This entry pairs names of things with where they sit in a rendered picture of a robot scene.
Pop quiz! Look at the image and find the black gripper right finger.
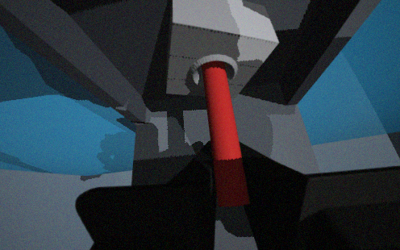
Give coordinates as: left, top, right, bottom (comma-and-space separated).
240, 142, 400, 250

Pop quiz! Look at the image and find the red peg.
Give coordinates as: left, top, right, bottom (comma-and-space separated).
202, 61, 250, 207

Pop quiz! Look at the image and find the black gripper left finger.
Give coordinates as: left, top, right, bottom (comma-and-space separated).
75, 141, 217, 250

